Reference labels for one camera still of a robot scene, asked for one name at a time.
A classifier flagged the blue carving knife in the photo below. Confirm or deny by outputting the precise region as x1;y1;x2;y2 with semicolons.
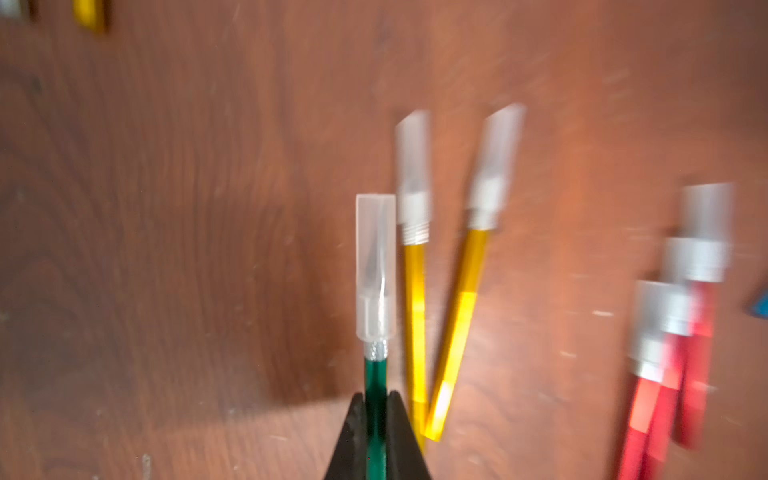
747;290;768;319

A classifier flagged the green carving knife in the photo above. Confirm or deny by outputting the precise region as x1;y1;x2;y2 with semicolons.
355;194;397;479

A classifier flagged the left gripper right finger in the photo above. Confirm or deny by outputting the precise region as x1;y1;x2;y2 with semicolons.
386;390;431;480

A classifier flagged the red carving knife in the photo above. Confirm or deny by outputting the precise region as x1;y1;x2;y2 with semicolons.
679;183;733;449
640;237;716;479
616;280;690;479

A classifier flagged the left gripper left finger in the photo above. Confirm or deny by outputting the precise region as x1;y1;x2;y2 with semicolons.
324;393;368;480

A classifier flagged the yellow carving knife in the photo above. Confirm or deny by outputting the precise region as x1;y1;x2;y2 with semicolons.
425;103;526;442
395;110;432;450
72;0;107;34

